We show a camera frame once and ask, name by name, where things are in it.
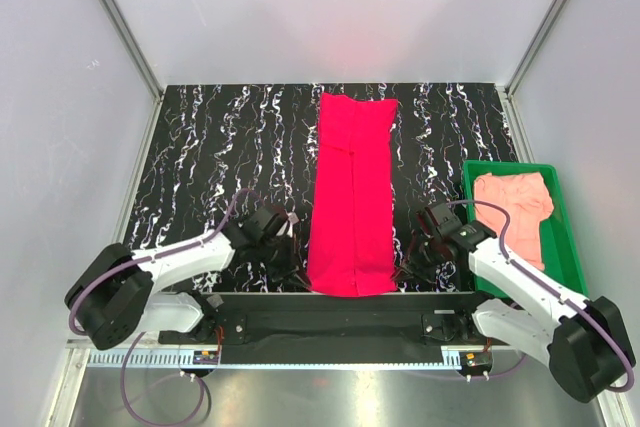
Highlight red t shirt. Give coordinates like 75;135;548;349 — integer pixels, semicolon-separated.
307;93;398;298

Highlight right aluminium frame post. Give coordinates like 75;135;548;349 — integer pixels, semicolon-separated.
504;0;570;99

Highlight peach t shirt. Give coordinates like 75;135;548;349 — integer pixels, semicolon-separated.
473;172;554;271

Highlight left aluminium frame post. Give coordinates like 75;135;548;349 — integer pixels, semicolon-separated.
72;0;166;101

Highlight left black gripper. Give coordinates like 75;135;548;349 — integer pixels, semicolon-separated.
256;233;311;289

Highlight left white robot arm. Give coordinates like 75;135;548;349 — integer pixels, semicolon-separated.
64;206;310;351

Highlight aluminium rail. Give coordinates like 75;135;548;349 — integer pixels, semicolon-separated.
64;309;611;351

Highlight orange connector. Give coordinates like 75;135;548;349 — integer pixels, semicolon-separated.
464;351;493;368
193;349;220;365

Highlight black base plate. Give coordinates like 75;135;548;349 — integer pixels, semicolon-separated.
159;292;487;369

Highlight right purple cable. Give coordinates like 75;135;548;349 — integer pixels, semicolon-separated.
444;199;634;393

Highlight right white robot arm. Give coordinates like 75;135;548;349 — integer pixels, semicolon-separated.
394;202;636;403

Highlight aluminium frame post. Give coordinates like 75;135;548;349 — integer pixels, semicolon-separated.
72;0;166;101
504;0;570;99

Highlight right orange connector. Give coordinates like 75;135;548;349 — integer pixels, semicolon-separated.
464;351;493;368

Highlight green plastic bin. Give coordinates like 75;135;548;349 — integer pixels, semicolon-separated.
462;160;589;296

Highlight left orange connector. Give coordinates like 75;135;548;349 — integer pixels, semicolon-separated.
193;349;220;365

